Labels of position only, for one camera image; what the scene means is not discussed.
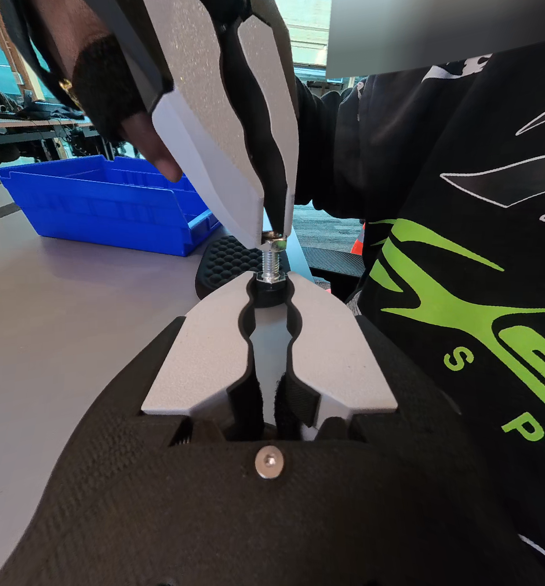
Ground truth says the blue plastic bin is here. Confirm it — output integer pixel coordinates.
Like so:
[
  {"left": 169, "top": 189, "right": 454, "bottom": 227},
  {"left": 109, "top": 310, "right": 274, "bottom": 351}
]
[{"left": 0, "top": 155, "right": 223, "bottom": 257}]

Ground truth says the short steel hex bolt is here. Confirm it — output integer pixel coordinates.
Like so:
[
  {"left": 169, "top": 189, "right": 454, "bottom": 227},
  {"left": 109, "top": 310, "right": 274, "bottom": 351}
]
[{"left": 253, "top": 249, "right": 290, "bottom": 285}]

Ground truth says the person's right forearm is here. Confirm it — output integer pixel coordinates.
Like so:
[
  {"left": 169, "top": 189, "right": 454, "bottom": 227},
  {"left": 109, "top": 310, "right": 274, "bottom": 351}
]
[{"left": 0, "top": 0, "right": 62, "bottom": 99}]

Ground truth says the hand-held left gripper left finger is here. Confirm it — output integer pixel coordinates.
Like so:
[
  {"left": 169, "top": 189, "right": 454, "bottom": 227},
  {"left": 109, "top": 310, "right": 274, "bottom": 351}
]
[{"left": 140, "top": 271, "right": 264, "bottom": 433}]

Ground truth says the gold bracelet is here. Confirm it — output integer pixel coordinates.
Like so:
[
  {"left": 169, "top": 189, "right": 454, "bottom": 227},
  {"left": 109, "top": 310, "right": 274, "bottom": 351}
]
[{"left": 58, "top": 78, "right": 82, "bottom": 110}]

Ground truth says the black chair armrest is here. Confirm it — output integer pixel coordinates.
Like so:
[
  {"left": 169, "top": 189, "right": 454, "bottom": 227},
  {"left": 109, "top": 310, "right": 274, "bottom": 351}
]
[{"left": 302, "top": 246, "right": 365, "bottom": 278}]

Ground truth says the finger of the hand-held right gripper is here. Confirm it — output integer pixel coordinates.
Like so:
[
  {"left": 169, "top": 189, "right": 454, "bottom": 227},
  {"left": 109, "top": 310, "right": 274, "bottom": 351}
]
[
  {"left": 87, "top": 0, "right": 267, "bottom": 251},
  {"left": 236, "top": 0, "right": 300, "bottom": 240}
]

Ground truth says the wood-topped office desk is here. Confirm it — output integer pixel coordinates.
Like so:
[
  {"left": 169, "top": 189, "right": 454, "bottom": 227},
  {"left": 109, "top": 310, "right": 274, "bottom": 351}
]
[{"left": 0, "top": 114, "right": 96, "bottom": 163}]

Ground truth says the person's right hand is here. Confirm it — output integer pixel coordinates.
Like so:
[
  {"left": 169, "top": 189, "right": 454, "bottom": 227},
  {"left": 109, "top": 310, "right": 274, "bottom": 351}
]
[{"left": 30, "top": 0, "right": 184, "bottom": 185}]

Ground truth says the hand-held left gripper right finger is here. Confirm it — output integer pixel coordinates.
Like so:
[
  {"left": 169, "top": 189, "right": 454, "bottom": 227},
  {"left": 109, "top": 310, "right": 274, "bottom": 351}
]
[{"left": 276, "top": 271, "right": 399, "bottom": 440}]

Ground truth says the black honeycomb wrist rest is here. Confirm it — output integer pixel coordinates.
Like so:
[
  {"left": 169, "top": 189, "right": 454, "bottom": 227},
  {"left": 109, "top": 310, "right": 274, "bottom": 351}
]
[{"left": 194, "top": 235, "right": 267, "bottom": 301}]

